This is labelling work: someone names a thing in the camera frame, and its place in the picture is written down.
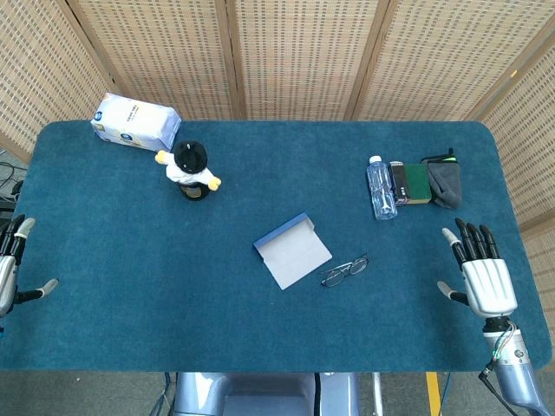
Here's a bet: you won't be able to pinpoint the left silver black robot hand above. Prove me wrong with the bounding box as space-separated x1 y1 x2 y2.
0 214 60 320

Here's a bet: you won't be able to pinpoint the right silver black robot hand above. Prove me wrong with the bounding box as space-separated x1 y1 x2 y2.
436 218 519 316

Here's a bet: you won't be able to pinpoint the black wire eyeglasses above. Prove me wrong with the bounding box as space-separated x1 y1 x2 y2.
319 253 369 289

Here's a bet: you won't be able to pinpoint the blue glasses case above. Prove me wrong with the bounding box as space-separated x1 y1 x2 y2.
252 211 334 291

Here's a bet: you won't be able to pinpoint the grey folded cloth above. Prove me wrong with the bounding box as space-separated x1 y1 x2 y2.
421 147 463 210

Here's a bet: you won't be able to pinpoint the green hardcover book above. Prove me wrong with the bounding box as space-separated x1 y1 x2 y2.
403 162 434 205

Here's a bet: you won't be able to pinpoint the small black box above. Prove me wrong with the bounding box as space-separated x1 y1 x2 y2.
388 161 411 207

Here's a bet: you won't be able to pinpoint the clear plastic water bottle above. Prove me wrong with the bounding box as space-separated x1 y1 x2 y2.
366 155 399 222

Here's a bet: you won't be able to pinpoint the blue felt table mat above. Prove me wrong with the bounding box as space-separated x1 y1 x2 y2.
0 120 554 373

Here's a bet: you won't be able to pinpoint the white tissue pack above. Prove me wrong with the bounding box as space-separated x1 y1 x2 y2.
89 92 182 153

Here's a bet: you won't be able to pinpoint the black mesh pen holder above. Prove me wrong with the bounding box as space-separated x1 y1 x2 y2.
180 184 208 202

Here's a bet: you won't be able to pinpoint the black plush doll white shirt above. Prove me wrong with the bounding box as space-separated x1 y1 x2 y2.
154 140 222 192

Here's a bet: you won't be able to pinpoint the blue-grey robot torso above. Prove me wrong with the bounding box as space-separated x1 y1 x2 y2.
173 371 361 416

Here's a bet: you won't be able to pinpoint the woven bamboo folding screen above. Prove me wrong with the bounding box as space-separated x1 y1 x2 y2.
0 0 555 233

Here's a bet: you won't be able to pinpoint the black floor cables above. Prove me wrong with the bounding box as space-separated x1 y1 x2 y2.
0 160 25 211

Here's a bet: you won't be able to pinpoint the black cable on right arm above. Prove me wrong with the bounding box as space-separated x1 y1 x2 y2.
478 359 517 416

